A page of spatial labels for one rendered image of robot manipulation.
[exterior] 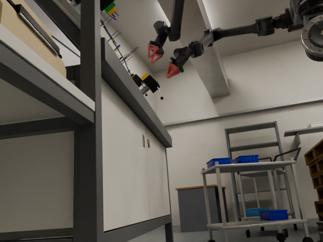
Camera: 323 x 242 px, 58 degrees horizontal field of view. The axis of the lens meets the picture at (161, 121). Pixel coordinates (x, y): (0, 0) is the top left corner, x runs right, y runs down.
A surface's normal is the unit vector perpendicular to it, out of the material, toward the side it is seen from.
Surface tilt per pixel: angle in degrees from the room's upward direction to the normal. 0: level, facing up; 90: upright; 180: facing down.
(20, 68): 90
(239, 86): 90
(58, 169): 90
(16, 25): 90
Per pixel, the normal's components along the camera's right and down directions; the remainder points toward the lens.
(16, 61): 0.98, -0.12
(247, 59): -0.33, -0.25
